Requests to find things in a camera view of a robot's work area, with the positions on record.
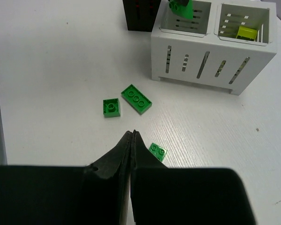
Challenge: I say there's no black slotted container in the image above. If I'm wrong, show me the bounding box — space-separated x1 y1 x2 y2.
122 0 161 32

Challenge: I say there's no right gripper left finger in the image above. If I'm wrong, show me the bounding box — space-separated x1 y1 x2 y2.
0 131 132 225

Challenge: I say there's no white slotted container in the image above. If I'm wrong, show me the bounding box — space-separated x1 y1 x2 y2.
151 0 277 95

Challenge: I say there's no green long lego brick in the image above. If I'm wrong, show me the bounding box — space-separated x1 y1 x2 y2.
121 84 152 115

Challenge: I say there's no green upturned square lego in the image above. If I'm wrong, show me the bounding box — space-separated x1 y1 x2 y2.
103 98 120 118

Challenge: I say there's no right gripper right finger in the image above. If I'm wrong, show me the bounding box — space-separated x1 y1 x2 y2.
131 131 256 225

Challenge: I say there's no green square lego upper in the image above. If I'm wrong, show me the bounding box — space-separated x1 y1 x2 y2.
148 142 168 162

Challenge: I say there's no lime and green lego stack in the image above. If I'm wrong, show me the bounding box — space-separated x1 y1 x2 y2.
236 26 258 41

